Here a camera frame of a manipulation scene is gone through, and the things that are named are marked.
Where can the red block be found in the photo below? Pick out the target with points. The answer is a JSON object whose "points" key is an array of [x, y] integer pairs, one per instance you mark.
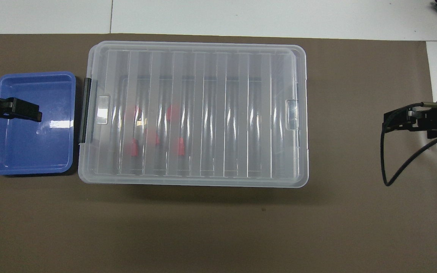
{"points": [[134, 147], [152, 136], [132, 112], [181, 146], [173, 112]]}

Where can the clear ribbed plastic box lid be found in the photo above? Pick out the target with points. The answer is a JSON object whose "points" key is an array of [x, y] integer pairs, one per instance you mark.
{"points": [[241, 167]]}

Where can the blue plastic tray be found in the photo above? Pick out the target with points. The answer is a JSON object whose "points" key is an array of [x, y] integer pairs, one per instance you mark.
{"points": [[25, 151]]}

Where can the clear plastic storage box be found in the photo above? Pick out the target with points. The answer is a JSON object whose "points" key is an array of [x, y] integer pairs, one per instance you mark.
{"points": [[226, 81]]}

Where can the brown paper table mat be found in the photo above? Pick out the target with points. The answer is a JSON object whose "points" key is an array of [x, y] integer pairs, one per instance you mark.
{"points": [[218, 227]]}

